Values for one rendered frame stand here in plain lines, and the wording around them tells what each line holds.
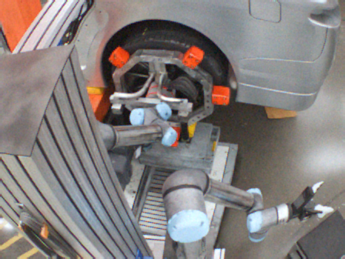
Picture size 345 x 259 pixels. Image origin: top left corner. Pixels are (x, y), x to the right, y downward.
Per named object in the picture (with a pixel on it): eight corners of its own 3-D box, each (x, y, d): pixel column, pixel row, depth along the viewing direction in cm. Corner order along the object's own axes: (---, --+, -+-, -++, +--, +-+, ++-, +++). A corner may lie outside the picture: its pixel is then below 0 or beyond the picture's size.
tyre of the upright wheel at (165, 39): (234, 30, 207) (124, 11, 214) (231, 54, 193) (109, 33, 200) (222, 103, 260) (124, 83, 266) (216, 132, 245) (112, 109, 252)
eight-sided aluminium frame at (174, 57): (215, 123, 237) (211, 54, 195) (212, 132, 233) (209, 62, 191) (125, 112, 248) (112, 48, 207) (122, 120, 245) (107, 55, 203)
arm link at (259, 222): (245, 220, 130) (247, 210, 124) (272, 212, 131) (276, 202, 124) (248, 237, 125) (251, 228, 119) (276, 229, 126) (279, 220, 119)
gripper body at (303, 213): (307, 203, 131) (282, 212, 131) (312, 190, 125) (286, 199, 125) (312, 217, 125) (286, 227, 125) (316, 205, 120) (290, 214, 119)
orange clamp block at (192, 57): (195, 60, 203) (204, 52, 196) (192, 70, 198) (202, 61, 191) (184, 54, 201) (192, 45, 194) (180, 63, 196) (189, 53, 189)
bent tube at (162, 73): (194, 79, 204) (192, 64, 196) (186, 107, 193) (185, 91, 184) (161, 75, 208) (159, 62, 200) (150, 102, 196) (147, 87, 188)
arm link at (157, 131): (95, 133, 131) (183, 127, 170) (79, 117, 137) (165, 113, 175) (86, 161, 136) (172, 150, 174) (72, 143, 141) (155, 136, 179)
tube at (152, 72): (156, 75, 208) (154, 61, 200) (145, 102, 197) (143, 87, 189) (125, 73, 212) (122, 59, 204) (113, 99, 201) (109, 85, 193)
